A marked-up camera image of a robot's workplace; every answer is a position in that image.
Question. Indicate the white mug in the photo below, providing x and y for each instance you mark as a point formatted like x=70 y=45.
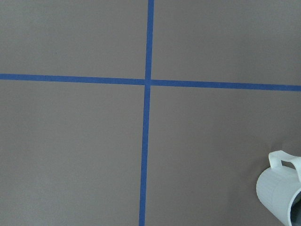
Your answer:
x=279 y=187

